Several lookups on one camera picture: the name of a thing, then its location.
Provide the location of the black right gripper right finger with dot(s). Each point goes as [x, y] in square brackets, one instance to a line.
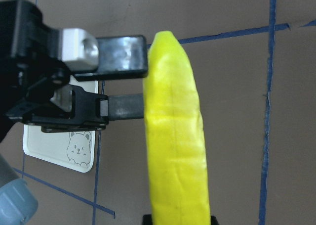
[213, 221]

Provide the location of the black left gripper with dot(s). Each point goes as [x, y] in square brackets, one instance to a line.
[31, 69]

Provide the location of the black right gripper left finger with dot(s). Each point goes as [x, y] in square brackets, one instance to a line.
[147, 219]

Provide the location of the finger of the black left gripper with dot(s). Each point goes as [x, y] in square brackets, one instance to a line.
[107, 58]
[72, 109]

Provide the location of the bright yellow banana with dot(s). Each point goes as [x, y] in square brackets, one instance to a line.
[177, 165]

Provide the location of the white rectangular bear plate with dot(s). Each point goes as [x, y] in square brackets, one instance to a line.
[73, 150]

